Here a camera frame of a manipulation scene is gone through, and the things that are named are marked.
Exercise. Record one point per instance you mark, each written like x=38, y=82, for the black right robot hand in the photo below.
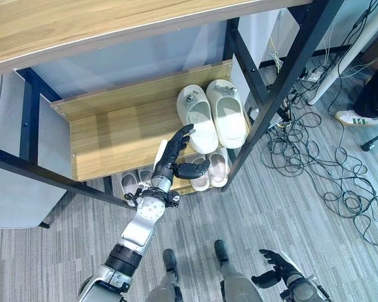
x=281, y=265

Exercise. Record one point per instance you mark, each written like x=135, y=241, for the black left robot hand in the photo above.
x=163, y=163

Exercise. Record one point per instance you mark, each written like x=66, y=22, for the white slipper with charms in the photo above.
x=201, y=126

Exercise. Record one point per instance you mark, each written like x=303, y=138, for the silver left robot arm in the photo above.
x=143, y=226

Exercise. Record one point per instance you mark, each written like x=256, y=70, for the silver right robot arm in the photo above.
x=302, y=287

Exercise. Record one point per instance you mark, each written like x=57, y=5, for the low wooden rack shelf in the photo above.
x=180, y=188

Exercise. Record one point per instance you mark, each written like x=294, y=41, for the long wooden rack board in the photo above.
x=81, y=28

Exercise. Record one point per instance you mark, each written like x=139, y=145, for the person's shoe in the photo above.
x=358, y=118

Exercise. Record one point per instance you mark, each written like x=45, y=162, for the grey slipper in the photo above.
x=144, y=176
x=127, y=182

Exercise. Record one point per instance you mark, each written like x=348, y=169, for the pink slipper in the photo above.
x=218, y=168
x=200, y=184

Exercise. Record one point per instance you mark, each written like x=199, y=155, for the silver right robot leg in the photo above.
x=236, y=280

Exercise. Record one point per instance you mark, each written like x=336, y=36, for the silver robot leg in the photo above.
x=168, y=283
x=236, y=280

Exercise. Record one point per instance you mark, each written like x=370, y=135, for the wooden shelf with back lip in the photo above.
x=119, y=138

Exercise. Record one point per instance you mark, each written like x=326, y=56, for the cream slipper with charms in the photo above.
x=228, y=119

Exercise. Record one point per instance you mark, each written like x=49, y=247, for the silver left robot leg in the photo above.
x=168, y=283

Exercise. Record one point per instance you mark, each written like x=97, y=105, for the black stand foot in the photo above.
x=375, y=141

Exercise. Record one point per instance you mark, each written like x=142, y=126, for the white power strip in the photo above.
x=313, y=75

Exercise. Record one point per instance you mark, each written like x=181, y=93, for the white table leg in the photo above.
x=336, y=63

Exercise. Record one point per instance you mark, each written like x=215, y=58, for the person's leg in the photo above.
x=375, y=85

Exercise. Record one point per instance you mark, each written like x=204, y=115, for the black metal shoe rack frame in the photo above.
x=289, y=78

